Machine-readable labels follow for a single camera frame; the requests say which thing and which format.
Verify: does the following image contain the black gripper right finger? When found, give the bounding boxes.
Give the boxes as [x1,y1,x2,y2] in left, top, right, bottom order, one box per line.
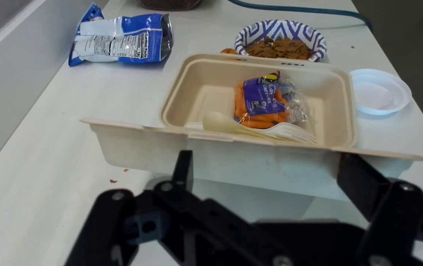
[336,152,423,266]

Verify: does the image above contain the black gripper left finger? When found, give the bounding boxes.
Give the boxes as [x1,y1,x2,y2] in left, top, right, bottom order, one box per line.
[64,149,294,266]

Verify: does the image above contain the round translucent white lid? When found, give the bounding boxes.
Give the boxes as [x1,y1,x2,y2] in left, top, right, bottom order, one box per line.
[349,67,414,118]

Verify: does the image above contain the white plastic fork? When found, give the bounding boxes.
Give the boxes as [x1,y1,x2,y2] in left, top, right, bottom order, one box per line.
[201,111,318,146]

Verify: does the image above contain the baby carrot bag purple label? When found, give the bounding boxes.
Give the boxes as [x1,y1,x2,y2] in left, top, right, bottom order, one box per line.
[234,71,312,130]

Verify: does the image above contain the blue chips bag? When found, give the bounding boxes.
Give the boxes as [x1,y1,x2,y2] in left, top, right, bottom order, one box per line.
[68,3,175,68]

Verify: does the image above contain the brown nuts pile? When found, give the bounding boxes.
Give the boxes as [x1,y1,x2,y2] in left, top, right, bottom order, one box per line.
[246,36,317,62]

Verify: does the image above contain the blue patterned paper plate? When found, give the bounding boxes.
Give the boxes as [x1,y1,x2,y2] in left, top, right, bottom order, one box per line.
[234,18,328,64]

